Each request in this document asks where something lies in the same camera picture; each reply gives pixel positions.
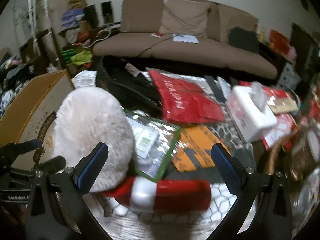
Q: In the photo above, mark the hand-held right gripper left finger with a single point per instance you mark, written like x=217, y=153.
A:
x=93, y=164

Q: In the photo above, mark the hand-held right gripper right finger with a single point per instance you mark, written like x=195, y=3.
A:
x=223, y=163

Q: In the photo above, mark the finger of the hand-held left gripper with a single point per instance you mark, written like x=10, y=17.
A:
x=26, y=145
x=53, y=162

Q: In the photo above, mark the white fluffy plush item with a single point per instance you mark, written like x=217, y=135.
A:
x=92, y=120

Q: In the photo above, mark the brown cardboard box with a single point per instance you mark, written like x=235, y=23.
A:
x=30, y=100

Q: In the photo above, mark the red bottle with white band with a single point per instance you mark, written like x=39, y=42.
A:
x=182, y=195

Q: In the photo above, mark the black garment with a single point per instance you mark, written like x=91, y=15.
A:
x=125, y=85

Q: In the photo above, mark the orange packet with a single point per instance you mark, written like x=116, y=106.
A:
x=195, y=145

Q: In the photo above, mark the wicker basket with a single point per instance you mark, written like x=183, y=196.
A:
x=275, y=155

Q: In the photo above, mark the white tissue box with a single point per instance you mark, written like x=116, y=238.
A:
x=250, y=115

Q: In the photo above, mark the red and white packet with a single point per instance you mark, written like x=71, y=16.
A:
x=275, y=131

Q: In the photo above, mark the clear packet with green border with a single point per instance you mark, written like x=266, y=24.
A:
x=160, y=150

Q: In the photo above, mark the pile of clothes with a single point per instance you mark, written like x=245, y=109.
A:
x=12, y=77

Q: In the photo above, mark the red bag in plastic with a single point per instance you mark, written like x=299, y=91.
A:
x=185, y=100

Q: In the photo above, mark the green plastic bags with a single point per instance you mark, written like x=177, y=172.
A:
x=77, y=56

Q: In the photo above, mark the brown sofa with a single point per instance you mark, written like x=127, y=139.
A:
x=180, y=52

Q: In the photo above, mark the dark cushion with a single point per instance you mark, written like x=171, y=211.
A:
x=243, y=40

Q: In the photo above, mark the white paper sheet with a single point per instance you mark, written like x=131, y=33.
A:
x=185, y=38

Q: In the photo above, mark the white metal rack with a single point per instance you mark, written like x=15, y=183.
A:
x=32, y=12

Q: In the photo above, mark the purple pack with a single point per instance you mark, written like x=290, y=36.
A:
x=71, y=17

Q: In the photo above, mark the red box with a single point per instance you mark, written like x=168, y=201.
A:
x=280, y=38

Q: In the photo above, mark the dark cabinet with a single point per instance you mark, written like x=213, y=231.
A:
x=302, y=45

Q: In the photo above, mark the black speaker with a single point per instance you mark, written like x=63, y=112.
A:
x=107, y=8

